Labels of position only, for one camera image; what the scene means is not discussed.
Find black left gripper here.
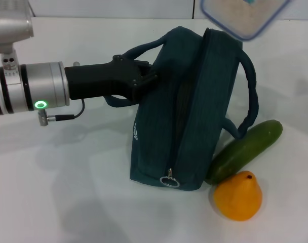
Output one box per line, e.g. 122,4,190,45
64,54,160,102

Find clear blue-rimmed food container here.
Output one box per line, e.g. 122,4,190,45
200,0,292,42

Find dark teal fabric bag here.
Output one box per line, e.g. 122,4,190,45
103,26,259,192

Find green cucumber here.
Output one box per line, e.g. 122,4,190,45
204,119,284,186

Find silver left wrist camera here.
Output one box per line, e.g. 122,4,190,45
0,0,34,69

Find orange pear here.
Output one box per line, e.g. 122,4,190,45
213,170,264,222

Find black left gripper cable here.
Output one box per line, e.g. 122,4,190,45
37,98,85,126

